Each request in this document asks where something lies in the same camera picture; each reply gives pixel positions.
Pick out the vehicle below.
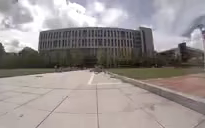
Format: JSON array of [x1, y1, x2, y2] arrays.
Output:
[[89, 65, 105, 74], [54, 65, 74, 73]]

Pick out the row of trees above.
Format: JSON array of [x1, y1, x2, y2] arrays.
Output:
[[53, 49, 168, 69]]

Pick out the white painted line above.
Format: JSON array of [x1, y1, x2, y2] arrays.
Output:
[[87, 72, 123, 86]]

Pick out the large grey curved building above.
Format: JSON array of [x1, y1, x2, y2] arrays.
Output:
[[37, 26, 155, 66]]

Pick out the pale concrete slab pavement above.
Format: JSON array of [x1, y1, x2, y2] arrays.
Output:
[[0, 69, 205, 128]]

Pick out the grass lawn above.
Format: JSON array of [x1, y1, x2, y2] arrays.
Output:
[[108, 66, 205, 81], [0, 68, 58, 80]]

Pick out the grey concrete kerb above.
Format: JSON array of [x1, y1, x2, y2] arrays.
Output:
[[104, 70, 205, 118]]

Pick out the dark building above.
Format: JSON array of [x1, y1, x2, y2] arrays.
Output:
[[158, 42, 205, 66]]

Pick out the reddish paved ground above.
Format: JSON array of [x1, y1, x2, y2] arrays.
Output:
[[144, 73, 205, 101]]

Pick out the dark green trees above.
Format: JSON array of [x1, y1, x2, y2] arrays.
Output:
[[0, 41, 54, 70]]

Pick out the pale pole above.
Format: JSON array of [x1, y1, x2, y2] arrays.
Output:
[[202, 33, 205, 73]]

